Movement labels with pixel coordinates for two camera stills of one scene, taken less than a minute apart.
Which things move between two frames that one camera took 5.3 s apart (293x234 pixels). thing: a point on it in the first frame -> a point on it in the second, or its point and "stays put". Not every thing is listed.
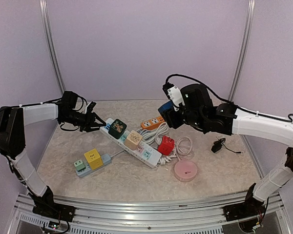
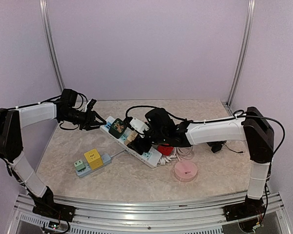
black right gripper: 172,121 -> 137,144
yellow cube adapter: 94,158 stays put
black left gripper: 90,122 stays put
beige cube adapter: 133,140 stays put
